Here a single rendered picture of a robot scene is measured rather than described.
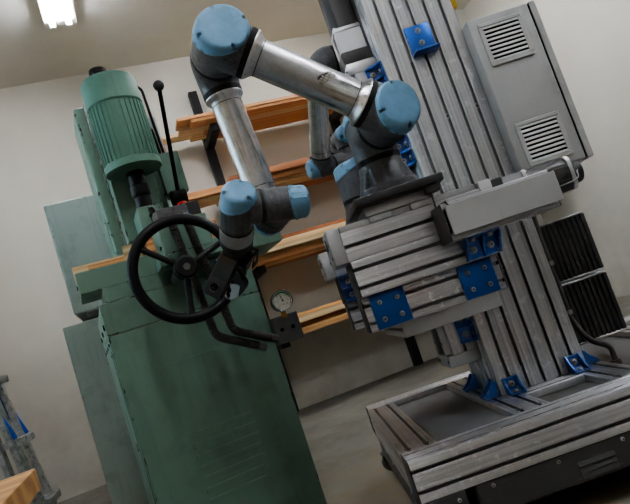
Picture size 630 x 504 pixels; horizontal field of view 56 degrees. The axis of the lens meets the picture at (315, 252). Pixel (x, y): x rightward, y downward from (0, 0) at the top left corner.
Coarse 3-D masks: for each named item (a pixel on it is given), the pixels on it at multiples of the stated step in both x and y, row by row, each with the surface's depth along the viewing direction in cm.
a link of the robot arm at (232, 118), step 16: (208, 80) 140; (224, 80) 140; (208, 96) 141; (224, 96) 141; (240, 96) 144; (224, 112) 141; (240, 112) 142; (224, 128) 142; (240, 128) 141; (240, 144) 140; (256, 144) 142; (240, 160) 140; (256, 160) 140; (240, 176) 141; (256, 176) 139; (256, 224) 143
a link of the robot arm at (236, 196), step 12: (240, 180) 125; (228, 192) 122; (240, 192) 123; (252, 192) 123; (228, 204) 122; (240, 204) 122; (252, 204) 124; (228, 216) 125; (240, 216) 124; (252, 216) 125; (228, 228) 127; (240, 228) 127; (252, 228) 130
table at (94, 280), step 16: (256, 240) 181; (272, 240) 182; (144, 256) 168; (176, 256) 162; (192, 256) 163; (208, 256) 168; (80, 272) 162; (96, 272) 163; (112, 272) 165; (144, 272) 168; (160, 272) 168; (80, 288) 161; (96, 288) 162
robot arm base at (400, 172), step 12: (372, 156) 148; (384, 156) 148; (396, 156) 149; (360, 168) 151; (372, 168) 148; (384, 168) 147; (396, 168) 147; (408, 168) 149; (360, 180) 152; (372, 180) 148; (384, 180) 146; (396, 180) 145; (408, 180) 146; (360, 192) 152; (372, 192) 147
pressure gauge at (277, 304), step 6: (276, 294) 173; (282, 294) 173; (288, 294) 174; (270, 300) 174; (276, 300) 172; (288, 300) 174; (276, 306) 172; (282, 306) 173; (288, 306) 173; (282, 312) 174
